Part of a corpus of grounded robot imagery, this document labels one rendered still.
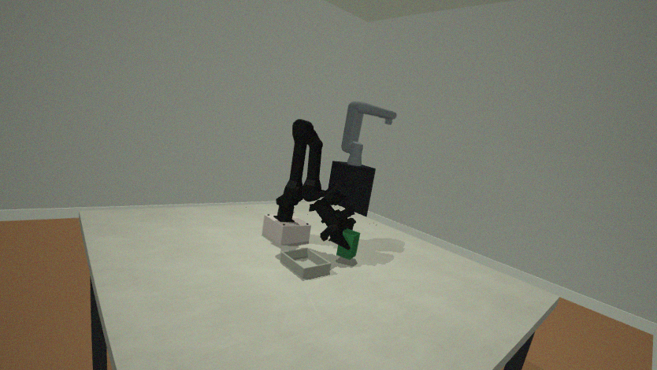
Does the green open-top box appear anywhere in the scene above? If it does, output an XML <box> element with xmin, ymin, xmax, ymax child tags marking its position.
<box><xmin>336</xmin><ymin>229</ymin><xmax>360</xmax><ymax>260</ymax></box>

